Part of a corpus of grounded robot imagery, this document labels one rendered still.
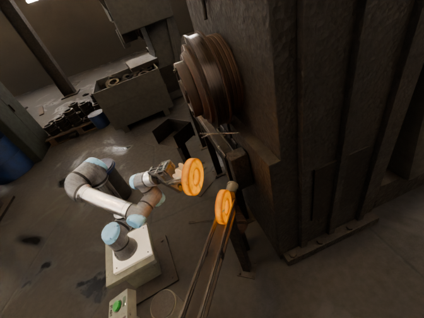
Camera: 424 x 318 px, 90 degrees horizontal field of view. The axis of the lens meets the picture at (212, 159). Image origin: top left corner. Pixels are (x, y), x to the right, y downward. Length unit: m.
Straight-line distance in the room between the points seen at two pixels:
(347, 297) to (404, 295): 0.27
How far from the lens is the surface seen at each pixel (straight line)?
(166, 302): 1.13
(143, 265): 1.54
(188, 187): 0.84
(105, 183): 1.35
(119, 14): 3.63
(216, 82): 0.95
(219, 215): 0.95
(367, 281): 1.66
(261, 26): 0.74
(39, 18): 11.55
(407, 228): 1.91
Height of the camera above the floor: 1.50
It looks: 38 degrees down
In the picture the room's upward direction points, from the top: 19 degrees counter-clockwise
